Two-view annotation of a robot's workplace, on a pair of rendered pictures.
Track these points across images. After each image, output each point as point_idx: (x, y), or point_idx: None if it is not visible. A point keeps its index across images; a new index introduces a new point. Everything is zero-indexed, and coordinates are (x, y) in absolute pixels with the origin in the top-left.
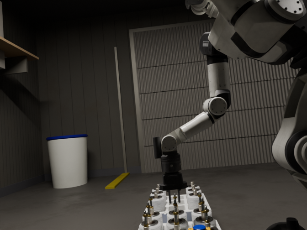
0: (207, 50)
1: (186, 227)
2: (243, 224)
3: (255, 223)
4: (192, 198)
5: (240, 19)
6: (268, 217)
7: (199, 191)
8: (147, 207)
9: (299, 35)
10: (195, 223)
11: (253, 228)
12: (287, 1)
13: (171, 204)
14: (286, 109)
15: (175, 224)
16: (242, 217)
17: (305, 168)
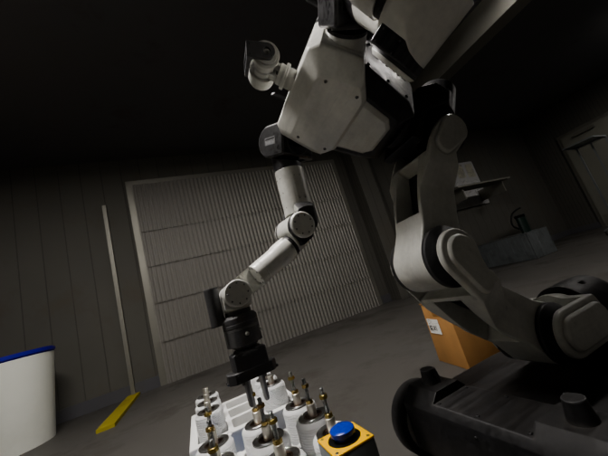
0: (274, 149)
1: (289, 444)
2: (339, 408)
3: (353, 401)
4: (270, 390)
5: None
6: (363, 386)
7: (275, 377)
8: (209, 431)
9: (403, 105)
10: (302, 428)
11: (355, 409)
12: None
13: (232, 415)
14: (396, 212)
15: (276, 443)
16: (333, 399)
17: (459, 275)
